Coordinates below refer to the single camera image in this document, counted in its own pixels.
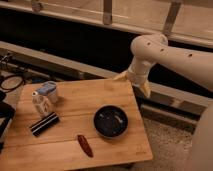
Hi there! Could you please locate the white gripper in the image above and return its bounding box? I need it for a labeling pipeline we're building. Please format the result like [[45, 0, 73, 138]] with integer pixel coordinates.
[[114, 57, 152, 98]]

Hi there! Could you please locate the black rectangular case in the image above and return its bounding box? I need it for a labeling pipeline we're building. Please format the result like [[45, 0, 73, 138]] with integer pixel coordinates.
[[29, 112, 60, 136]]

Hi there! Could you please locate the black round object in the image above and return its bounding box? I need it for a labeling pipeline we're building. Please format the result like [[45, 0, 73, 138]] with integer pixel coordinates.
[[0, 75, 24, 91]]

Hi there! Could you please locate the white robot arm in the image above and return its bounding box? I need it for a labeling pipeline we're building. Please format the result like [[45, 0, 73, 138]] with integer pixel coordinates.
[[115, 34, 213, 171]]

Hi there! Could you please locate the dark ceramic bowl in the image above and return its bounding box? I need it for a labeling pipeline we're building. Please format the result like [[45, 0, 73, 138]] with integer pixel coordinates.
[[93, 105, 128, 138]]

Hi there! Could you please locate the wooden board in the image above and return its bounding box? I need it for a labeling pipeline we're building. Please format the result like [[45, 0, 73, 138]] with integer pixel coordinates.
[[0, 79, 153, 171]]

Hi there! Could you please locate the small clear bottle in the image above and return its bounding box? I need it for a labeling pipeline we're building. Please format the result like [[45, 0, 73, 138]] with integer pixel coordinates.
[[32, 91, 52, 117]]

